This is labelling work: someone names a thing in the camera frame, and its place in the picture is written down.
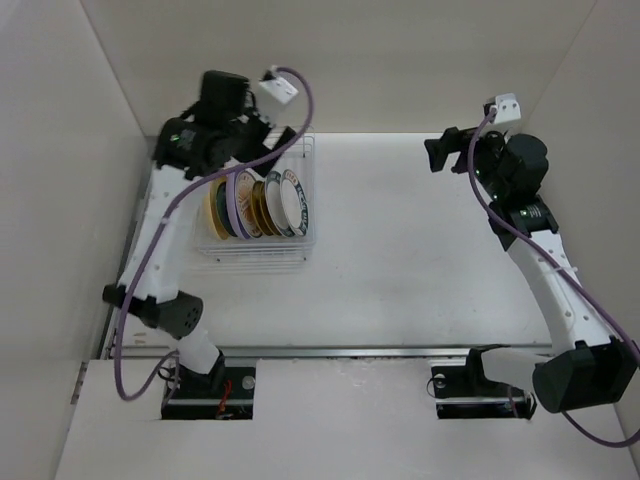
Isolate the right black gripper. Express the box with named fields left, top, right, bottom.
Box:
left=424, top=121, right=509, bottom=201

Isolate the white plate green rim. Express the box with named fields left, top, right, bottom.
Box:
left=265, top=171, right=295, bottom=237
left=280, top=169, right=309, bottom=236

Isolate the amber yellow patterned plate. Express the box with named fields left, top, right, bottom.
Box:
left=251, top=181, right=274, bottom=236

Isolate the teal blue floral plate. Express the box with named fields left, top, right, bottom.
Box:
left=216, top=180, right=236, bottom=237

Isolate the yellow plastic plate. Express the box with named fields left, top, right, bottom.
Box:
left=205, top=177, right=229, bottom=240

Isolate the purple plastic plate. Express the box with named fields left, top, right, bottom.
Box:
left=226, top=173, right=248, bottom=240

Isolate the white plate orange sunburst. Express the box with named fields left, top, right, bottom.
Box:
left=234, top=170, right=263, bottom=238

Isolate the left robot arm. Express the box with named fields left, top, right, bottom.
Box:
left=102, top=66, right=306, bottom=401

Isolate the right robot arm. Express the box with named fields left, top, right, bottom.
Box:
left=424, top=127, right=638, bottom=413

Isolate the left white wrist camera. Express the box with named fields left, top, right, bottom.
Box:
left=257, top=65, right=299, bottom=106

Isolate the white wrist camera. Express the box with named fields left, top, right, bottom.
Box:
left=483, top=93, right=521, bottom=125
left=257, top=65, right=299, bottom=106

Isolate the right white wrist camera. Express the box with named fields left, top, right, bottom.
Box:
left=483, top=93, right=521, bottom=125

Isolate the white wire dish rack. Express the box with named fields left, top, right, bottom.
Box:
left=187, top=130, right=316, bottom=272

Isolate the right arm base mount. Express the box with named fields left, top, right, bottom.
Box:
left=427, top=365, right=537, bottom=421

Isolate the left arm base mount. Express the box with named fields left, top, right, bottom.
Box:
left=158, top=359, right=257, bottom=421

